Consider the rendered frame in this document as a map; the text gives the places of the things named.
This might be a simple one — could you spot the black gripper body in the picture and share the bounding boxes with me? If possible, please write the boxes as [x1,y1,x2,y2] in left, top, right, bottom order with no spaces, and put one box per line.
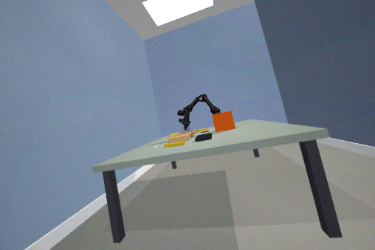
[182,116,190,125]

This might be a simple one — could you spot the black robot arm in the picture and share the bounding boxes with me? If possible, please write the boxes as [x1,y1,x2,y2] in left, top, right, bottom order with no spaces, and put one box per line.
[177,94,221,122]

